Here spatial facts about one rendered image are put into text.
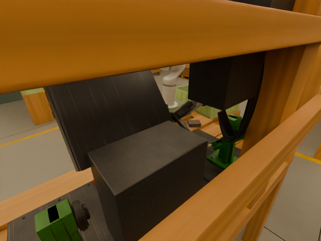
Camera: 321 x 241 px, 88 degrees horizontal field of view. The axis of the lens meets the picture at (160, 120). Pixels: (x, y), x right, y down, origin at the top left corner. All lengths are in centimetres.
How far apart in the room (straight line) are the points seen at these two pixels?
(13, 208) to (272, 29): 100
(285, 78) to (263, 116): 13
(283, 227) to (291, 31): 186
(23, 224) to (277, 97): 98
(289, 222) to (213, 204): 180
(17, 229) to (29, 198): 14
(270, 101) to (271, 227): 153
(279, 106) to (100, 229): 72
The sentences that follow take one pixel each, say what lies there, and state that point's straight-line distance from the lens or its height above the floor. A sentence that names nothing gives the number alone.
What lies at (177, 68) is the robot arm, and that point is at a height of 128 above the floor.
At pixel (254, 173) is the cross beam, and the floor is 127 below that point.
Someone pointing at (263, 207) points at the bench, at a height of 47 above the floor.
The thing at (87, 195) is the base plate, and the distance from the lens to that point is 86.
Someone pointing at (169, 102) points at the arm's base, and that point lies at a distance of 147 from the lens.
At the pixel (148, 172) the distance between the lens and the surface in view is 40.
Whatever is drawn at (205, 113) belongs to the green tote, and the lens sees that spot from 170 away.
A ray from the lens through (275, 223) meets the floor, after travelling 203.
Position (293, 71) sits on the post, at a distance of 57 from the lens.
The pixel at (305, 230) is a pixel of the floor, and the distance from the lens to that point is 212.
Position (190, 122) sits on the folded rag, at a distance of 128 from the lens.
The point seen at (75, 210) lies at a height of 116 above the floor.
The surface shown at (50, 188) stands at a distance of 98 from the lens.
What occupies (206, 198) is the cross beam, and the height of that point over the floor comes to 128.
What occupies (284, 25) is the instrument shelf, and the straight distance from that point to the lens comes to 26.
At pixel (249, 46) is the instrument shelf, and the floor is 151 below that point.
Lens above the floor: 152
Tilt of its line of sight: 27 degrees down
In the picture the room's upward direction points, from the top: 2 degrees counter-clockwise
